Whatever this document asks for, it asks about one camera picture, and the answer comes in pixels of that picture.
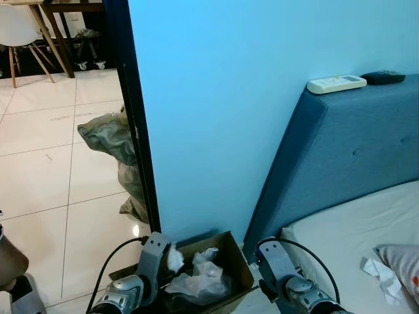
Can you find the white tissue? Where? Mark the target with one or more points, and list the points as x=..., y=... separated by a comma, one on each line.
x=175, y=258
x=381, y=278

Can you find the pink dotted pillow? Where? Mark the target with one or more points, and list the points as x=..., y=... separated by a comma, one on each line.
x=402, y=268

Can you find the crumpled clear plastic bag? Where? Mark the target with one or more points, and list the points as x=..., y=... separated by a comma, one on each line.
x=203, y=281

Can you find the brown cardboard box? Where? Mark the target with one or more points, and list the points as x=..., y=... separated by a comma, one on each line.
x=222, y=243

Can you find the beige mattress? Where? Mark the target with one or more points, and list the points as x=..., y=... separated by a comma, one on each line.
x=340, y=235

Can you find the blue upholstered headboard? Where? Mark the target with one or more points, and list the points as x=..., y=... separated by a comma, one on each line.
x=340, y=144

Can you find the white remote control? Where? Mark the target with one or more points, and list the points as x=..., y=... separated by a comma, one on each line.
x=336, y=84

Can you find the grey green sack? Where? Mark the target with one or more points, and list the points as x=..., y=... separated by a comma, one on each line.
x=108, y=134

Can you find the grey rubber slipper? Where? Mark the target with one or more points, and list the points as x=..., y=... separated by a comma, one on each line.
x=33, y=304

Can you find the black wheeled rack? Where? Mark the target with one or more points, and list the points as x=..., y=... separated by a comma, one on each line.
x=82, y=65

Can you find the dark wooden table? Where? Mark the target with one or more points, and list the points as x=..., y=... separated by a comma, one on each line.
x=65, y=8

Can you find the white plastic chair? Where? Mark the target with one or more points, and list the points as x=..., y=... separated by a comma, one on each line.
x=16, y=29

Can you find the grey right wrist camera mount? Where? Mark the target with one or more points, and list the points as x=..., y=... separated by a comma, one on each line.
x=278, y=261

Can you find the dark blue door frame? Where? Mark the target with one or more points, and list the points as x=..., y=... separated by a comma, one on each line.
x=131, y=98

